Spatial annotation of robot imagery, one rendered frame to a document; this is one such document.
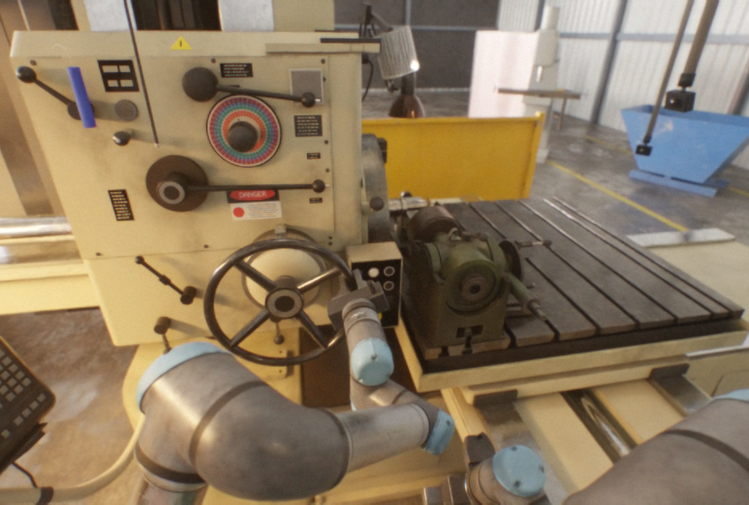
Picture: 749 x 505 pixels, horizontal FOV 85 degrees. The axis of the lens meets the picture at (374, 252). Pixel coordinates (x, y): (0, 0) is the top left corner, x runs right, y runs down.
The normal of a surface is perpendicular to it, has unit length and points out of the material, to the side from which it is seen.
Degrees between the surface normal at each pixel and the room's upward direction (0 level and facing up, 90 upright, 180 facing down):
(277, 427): 33
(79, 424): 0
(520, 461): 24
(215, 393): 11
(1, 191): 90
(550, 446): 0
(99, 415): 0
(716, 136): 90
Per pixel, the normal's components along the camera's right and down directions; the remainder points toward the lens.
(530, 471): 0.19, -0.62
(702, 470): -0.32, -0.85
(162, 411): -0.51, -0.20
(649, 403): 0.01, -0.88
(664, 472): -0.56, -0.76
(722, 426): -0.17, -0.98
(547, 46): -0.43, 0.42
